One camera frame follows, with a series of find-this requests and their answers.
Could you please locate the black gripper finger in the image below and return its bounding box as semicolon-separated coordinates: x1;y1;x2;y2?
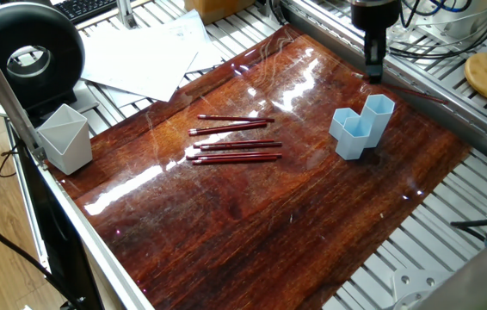
375;34;388;84
364;34;377;83

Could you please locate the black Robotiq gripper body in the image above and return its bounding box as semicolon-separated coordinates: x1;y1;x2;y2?
351;0;401;35

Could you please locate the dark red pen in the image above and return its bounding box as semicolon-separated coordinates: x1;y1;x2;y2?
194;141;284;150
189;122;270;136
186;150;282;160
376;77;451;105
198;115;275;122
194;155;284;164

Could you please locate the light blue hexagonal pen holder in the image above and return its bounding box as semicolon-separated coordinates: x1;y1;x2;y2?
329;94;397;161

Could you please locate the grey pentagonal pen holder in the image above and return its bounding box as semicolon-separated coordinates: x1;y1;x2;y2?
35;103;94;177

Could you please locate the clear plastic container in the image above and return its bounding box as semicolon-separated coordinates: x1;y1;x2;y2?
398;0;451;44

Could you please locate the small tan box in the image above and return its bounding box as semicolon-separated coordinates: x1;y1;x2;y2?
183;0;241;25

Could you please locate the small white paper sheet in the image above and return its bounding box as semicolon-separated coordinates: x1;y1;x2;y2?
132;9;227;75

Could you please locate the brown wood-grain board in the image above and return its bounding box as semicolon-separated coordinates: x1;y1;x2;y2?
71;24;474;310

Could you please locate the large white paper sheet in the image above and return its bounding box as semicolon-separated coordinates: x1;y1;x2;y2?
80;24;203;102

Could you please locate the black keyboard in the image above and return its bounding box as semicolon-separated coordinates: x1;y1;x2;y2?
50;0;143;25

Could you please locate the black cable bundle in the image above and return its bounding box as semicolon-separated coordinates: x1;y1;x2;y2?
388;0;487;63

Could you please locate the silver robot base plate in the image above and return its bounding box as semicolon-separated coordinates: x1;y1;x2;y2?
388;269;455;310

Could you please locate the silver metal post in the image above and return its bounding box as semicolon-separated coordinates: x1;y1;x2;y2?
116;0;139;29

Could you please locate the black round ring lamp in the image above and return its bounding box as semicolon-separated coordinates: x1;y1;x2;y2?
0;3;86;119

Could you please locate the grey aluminium frame rail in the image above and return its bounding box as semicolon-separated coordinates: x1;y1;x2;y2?
0;13;51;169

